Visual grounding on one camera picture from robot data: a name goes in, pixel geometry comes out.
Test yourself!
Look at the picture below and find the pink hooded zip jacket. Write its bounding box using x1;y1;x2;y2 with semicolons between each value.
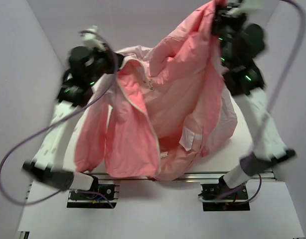
74;0;238;181

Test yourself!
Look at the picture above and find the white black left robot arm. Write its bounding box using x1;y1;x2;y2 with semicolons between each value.
22;46;124;192

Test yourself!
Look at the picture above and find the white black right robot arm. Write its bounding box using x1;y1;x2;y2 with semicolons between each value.
212;0;296;193

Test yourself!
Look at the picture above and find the aluminium table frame rail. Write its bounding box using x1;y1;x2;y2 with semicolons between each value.
93;172;276;182

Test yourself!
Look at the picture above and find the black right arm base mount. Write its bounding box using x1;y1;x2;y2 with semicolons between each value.
199;183;251;212

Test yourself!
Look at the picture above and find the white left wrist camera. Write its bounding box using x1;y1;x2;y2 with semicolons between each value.
80;25;106;52

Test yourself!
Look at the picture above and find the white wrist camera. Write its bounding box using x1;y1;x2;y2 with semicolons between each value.
227;0;264;17
80;25;106;52

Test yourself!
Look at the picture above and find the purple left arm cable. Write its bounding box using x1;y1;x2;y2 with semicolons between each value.
0;29;119;206

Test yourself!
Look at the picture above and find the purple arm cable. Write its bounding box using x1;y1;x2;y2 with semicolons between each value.
217;0;306;205
0;29;119;206

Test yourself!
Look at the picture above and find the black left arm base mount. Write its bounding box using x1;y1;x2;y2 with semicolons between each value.
67;183;119;209

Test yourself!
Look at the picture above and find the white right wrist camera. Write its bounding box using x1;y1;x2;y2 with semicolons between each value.
227;0;264;17

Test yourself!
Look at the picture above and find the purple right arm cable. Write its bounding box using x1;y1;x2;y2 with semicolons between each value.
217;0;306;205

